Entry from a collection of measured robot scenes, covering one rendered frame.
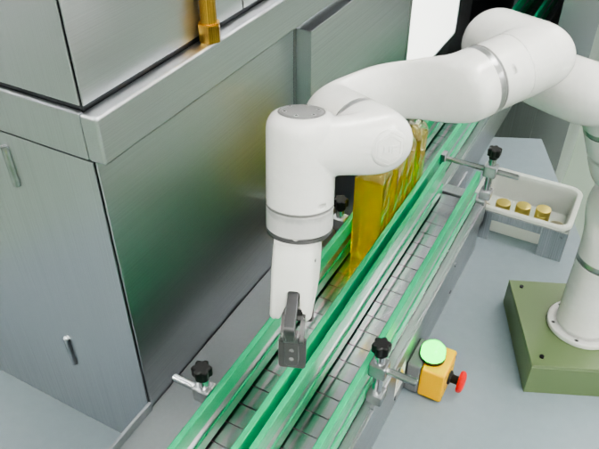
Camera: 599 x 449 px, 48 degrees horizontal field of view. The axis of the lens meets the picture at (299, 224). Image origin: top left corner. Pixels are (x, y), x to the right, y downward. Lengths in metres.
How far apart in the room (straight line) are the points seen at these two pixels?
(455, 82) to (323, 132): 0.19
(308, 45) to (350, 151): 0.46
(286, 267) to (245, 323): 0.47
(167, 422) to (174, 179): 0.38
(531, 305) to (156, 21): 0.90
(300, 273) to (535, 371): 0.65
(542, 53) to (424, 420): 0.67
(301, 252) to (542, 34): 0.38
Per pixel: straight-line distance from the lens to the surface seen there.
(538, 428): 1.27
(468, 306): 1.44
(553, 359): 1.28
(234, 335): 1.17
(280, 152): 0.68
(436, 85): 0.81
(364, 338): 1.16
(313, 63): 1.14
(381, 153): 0.70
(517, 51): 0.83
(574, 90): 0.94
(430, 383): 1.22
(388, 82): 0.82
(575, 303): 1.29
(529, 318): 1.35
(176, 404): 1.09
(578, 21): 2.21
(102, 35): 0.76
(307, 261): 0.72
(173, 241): 0.96
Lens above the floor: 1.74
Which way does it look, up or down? 39 degrees down
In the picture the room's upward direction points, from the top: straight up
